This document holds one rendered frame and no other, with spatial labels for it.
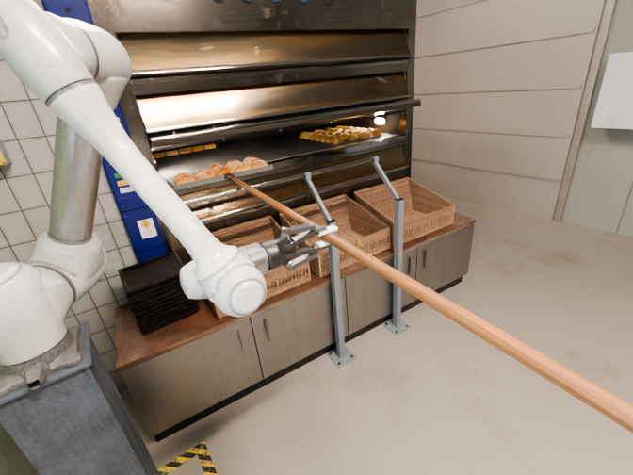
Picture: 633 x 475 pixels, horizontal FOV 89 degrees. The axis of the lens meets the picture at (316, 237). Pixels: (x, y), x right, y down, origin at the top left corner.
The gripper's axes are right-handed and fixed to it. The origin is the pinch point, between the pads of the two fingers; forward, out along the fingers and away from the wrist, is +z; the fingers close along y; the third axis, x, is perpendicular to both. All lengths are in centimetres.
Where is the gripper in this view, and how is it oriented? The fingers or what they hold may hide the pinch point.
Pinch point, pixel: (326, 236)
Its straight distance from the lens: 95.9
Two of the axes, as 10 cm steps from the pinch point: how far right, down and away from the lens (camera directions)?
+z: 8.5, -2.8, 4.4
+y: 0.8, 9.0, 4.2
